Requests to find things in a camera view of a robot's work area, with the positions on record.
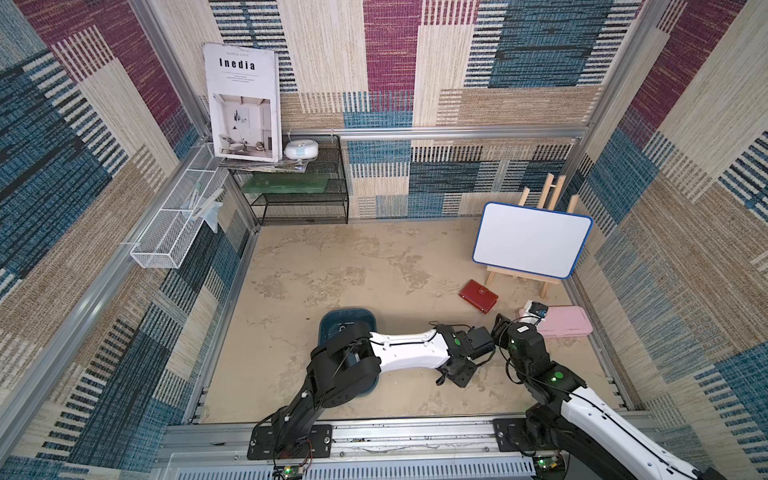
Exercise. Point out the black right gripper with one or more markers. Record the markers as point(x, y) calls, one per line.
point(504, 330)

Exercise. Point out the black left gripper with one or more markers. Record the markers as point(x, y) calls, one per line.
point(463, 382)

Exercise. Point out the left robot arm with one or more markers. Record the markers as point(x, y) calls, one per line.
point(291, 431)

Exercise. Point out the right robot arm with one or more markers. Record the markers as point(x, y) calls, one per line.
point(570, 416)

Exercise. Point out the teal plastic storage tray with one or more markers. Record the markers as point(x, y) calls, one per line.
point(335, 322)

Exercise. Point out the pink pencil case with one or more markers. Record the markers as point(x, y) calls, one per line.
point(565, 322)

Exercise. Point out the red leather wallet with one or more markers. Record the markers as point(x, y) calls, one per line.
point(479, 296)

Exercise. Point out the blue-framed whiteboard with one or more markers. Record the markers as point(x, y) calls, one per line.
point(529, 240)

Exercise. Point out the wooden easel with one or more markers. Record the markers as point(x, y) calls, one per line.
point(548, 199)

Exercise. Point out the white round device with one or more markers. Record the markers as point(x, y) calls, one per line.
point(302, 149)

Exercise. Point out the Inedia magazine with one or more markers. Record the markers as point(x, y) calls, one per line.
point(244, 102)

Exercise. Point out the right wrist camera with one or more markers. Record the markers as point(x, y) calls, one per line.
point(533, 312)

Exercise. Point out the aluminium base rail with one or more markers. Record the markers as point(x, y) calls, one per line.
point(457, 447)

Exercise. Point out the black wire shelf rack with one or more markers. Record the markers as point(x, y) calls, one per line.
point(330, 207)

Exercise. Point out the white wire basket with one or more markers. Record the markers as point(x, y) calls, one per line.
point(192, 202)

